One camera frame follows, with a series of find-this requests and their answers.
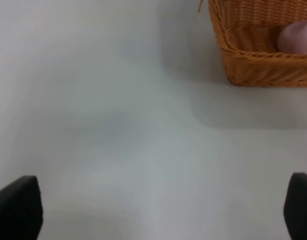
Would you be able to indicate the orange woven wicker basket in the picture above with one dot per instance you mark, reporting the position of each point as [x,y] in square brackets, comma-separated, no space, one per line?
[247,32]

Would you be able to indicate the pink peach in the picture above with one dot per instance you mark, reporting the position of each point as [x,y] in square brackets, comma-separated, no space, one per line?
[293,38]

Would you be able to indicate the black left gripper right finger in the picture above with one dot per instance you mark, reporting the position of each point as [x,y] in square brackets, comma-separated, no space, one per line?
[295,206]

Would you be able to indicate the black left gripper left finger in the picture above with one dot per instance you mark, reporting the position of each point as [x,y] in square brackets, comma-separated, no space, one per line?
[21,209]

